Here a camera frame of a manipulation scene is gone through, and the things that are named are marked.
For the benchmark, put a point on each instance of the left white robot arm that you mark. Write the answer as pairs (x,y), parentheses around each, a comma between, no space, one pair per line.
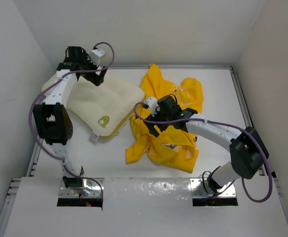
(51,118)

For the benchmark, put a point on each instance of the cream quilted pillow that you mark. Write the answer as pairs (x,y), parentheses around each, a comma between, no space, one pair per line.
(104,108)

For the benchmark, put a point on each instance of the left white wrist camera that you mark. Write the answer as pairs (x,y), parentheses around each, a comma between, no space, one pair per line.
(96,56)

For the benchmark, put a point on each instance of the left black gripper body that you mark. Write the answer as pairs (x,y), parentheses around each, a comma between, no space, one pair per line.
(86,63)

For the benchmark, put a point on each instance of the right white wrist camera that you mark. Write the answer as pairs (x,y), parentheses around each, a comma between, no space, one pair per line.
(152,104)

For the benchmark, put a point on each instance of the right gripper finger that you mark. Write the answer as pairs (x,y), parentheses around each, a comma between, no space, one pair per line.
(152,130)
(163,126)

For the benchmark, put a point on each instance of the yellow pillowcase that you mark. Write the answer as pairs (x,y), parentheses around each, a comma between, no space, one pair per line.
(173,148)

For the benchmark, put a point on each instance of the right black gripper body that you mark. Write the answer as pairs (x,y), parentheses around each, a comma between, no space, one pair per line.
(160,115)

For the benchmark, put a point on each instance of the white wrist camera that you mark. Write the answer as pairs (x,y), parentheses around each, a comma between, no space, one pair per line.
(96,56)
(152,104)

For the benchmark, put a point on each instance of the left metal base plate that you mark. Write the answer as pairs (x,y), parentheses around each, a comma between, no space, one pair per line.
(75,187)

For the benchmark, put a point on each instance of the white pillow care label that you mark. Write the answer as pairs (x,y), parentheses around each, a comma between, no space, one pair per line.
(93,138)

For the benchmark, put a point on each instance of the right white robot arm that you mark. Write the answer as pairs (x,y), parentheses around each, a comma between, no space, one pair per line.
(247,151)

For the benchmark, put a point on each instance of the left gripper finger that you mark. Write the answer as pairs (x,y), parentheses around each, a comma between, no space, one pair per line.
(95,79)
(102,73)

